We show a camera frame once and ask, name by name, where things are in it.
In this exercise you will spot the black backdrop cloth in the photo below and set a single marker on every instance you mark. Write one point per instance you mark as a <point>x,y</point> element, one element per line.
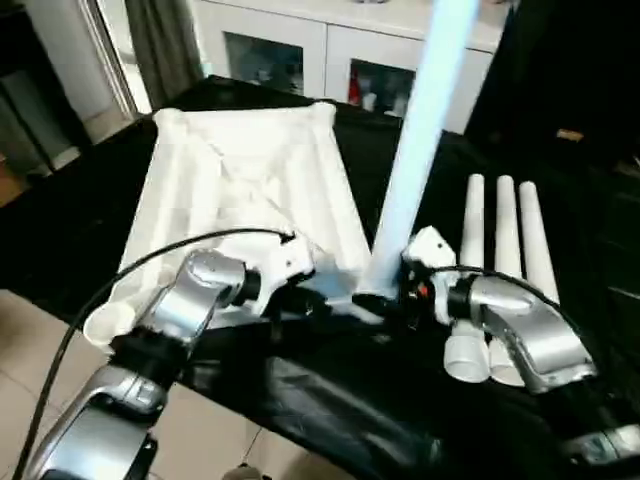
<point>560,75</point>

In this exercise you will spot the small white jar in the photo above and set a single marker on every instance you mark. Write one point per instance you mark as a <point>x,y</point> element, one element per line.
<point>369,101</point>

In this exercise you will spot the grey curtain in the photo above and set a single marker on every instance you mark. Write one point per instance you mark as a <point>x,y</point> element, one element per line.
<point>165,50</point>

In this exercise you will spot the white glass-door cabinet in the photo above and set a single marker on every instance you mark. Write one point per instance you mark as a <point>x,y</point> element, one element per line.
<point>325,35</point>

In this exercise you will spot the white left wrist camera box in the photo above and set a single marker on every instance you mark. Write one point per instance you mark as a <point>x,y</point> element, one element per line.
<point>282,265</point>

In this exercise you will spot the black work surface mat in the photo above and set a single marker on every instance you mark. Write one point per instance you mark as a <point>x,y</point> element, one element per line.
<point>350,400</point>

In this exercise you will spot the dark grey side cabinet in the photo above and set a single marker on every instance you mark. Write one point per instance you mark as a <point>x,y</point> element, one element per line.
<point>30,115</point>

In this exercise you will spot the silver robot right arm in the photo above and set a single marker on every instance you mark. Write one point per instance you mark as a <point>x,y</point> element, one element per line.
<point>540,325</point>

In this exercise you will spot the brown round robot part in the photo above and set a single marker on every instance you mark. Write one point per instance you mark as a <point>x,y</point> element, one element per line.
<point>245,473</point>

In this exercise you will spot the red bottle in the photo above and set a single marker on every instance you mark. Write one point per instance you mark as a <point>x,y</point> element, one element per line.
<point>354,86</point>

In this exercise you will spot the white plastic table top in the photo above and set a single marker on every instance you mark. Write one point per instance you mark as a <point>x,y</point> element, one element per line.
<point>240,165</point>

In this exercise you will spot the white plastic table leg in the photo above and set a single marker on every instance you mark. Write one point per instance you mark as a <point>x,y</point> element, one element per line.
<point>535,235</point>
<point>506,225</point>
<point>425,125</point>
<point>475,225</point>

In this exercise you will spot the small yellow label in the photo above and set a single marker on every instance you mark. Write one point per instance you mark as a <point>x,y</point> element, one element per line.
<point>570,135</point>

